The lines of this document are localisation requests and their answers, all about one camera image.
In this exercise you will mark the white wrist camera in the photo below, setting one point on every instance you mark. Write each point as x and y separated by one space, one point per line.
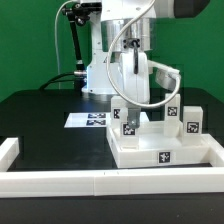
165 75

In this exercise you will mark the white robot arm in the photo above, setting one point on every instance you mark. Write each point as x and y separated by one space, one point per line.
121 37

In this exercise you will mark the white U-shaped fence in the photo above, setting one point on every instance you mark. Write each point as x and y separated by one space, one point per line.
109 182

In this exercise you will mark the white square table top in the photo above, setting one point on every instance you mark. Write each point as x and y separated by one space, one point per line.
154 149

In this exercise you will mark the white marker sheet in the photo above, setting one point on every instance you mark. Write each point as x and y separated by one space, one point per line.
84 120

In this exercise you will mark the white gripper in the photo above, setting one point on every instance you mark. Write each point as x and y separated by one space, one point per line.
132 83

